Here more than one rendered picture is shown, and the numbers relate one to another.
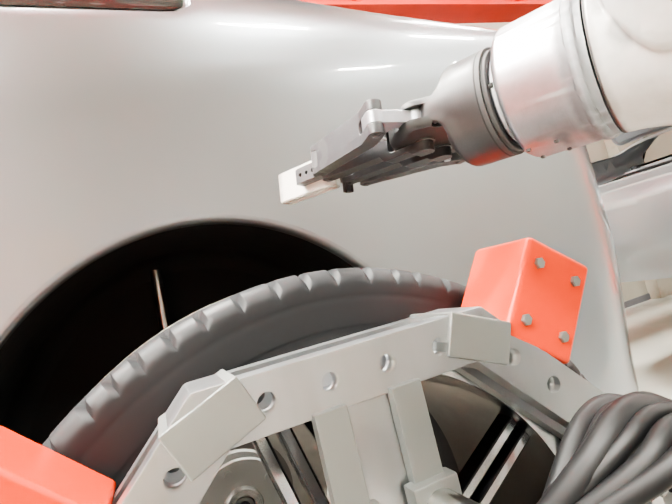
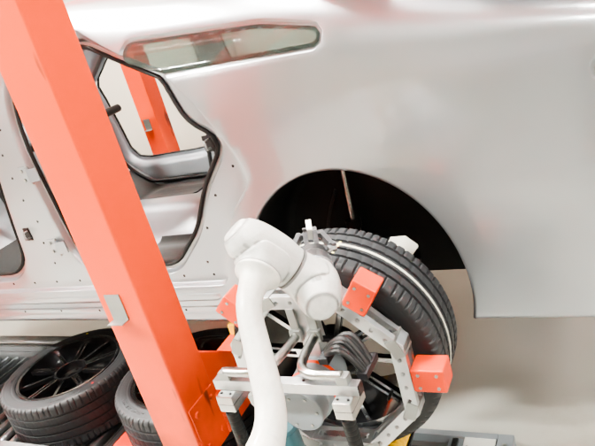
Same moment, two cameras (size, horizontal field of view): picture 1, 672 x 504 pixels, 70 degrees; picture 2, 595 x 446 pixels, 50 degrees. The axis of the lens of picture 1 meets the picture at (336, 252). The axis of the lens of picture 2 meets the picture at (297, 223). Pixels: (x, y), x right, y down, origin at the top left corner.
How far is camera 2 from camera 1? 157 cm
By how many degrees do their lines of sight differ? 56
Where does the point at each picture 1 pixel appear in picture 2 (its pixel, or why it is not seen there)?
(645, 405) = (340, 340)
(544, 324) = (354, 304)
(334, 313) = not seen: hidden behind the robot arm
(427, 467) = (312, 327)
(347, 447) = (292, 318)
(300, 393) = (282, 303)
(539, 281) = (353, 293)
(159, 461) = not seen: hidden behind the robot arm
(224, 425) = (266, 305)
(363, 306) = not seen: hidden behind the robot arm
